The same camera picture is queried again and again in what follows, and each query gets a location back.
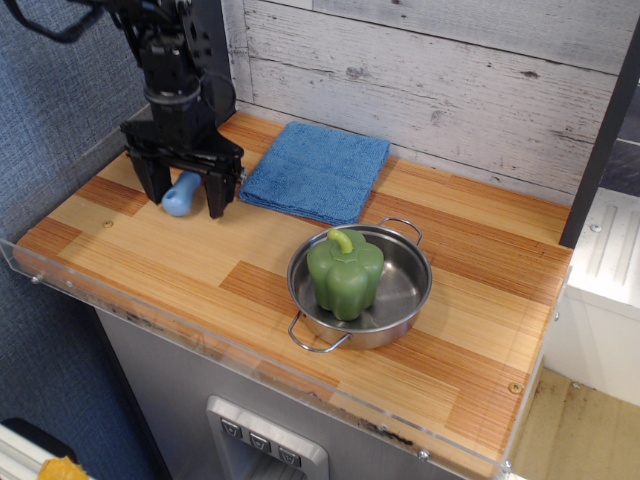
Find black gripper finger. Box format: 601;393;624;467
204;169;238;219
130;152;172;200

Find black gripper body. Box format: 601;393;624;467
121;94;244;175

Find blue and grey toy spoon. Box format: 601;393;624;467
161;171;201;217

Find green toy bell pepper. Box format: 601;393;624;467
306;229;385;321

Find small steel pot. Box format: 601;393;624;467
287;217;433;353

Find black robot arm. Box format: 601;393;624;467
90;1;244;219

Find blue folded cloth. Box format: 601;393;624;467
239;122;391;226

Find clear acrylic table guard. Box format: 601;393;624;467
5;234;571;479

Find grey toy fridge cabinet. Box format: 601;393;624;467
98;311;452;479

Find silver dispenser button panel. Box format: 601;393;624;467
206;395;330;479

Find yellow object at corner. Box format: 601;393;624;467
37;457;89;480

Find white toy sink unit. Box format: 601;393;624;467
543;188;639;405

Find dark left frame post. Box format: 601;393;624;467
194;0;236;126

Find dark frame post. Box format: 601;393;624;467
559;21;639;248
194;0;236;126

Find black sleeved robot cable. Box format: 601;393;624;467
0;0;109;45

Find dark right frame post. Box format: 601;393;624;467
559;21;639;248

